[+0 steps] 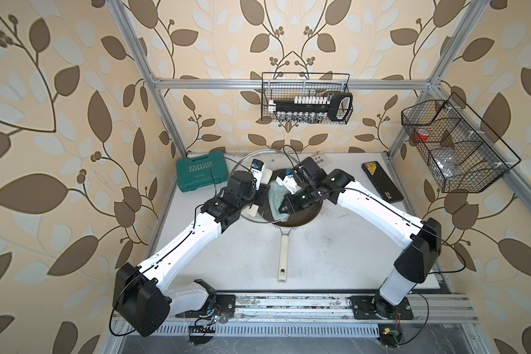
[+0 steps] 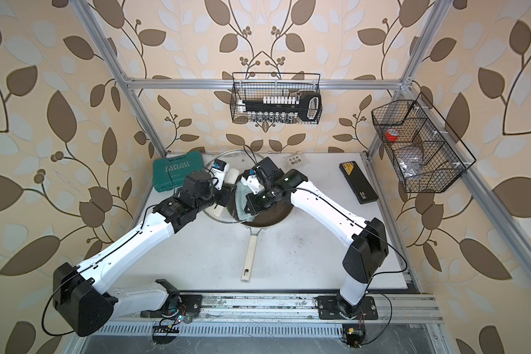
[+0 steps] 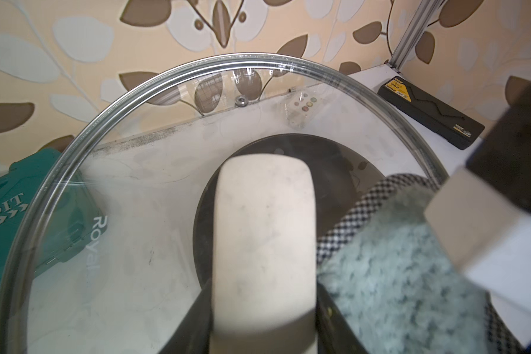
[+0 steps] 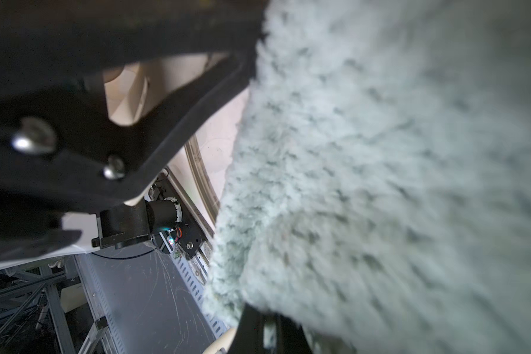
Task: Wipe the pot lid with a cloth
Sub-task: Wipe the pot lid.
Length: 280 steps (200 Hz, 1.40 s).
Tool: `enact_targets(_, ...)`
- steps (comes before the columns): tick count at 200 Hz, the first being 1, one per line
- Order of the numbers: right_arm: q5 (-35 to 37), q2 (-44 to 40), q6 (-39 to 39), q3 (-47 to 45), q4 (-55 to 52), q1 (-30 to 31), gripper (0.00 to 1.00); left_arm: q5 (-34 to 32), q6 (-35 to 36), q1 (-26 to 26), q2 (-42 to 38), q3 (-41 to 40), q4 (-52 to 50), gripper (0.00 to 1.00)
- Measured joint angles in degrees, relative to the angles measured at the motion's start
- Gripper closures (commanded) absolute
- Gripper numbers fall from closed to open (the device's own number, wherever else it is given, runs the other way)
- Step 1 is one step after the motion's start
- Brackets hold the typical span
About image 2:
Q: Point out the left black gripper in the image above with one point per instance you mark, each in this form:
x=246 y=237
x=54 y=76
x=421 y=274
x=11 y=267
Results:
x=225 y=194

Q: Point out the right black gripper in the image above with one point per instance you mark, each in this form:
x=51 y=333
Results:
x=255 y=207

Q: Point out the green microfibre cloth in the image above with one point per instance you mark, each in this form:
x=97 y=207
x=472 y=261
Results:
x=241 y=191

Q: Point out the glass pot lid cream handle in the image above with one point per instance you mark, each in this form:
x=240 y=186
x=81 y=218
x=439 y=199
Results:
x=240 y=161

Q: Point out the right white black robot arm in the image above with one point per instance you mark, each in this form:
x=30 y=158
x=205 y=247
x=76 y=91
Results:
x=366 y=240

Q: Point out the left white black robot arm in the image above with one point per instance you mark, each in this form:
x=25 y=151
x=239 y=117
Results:
x=84 y=294

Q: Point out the green plastic tool case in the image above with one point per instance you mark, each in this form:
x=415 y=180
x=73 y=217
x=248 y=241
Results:
x=169 y=173

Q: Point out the black flat box yellow label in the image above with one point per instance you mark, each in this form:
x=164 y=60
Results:
x=358 y=182

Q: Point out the black socket set holder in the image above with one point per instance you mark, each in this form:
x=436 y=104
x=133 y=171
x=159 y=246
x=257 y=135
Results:
x=301 y=108

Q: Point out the clear plastic bag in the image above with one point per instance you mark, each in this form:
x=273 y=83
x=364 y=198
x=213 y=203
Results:
x=410 y=162

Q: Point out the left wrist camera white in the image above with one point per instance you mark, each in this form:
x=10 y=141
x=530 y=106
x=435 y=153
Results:
x=219 y=170

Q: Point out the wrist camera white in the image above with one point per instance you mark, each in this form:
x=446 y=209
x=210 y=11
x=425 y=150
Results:
x=219 y=170
x=253 y=183

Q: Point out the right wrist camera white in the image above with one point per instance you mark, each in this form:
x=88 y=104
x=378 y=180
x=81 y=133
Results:
x=253 y=183

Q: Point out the brown frying pan cream handle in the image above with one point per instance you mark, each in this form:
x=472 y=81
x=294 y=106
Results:
x=257 y=225

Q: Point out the black wire basket back wall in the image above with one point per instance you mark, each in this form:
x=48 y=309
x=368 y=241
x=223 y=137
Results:
x=251 y=85

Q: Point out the black wire basket wall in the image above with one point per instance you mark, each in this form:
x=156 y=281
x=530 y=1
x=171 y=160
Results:
x=446 y=156
x=251 y=85

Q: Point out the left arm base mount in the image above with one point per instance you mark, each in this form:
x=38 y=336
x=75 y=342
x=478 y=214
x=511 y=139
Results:
x=185 y=305

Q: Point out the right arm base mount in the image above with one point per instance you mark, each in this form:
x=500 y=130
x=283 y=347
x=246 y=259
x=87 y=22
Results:
x=333 y=307

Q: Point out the black wire basket right wall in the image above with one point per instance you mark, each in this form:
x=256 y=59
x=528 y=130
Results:
x=446 y=156

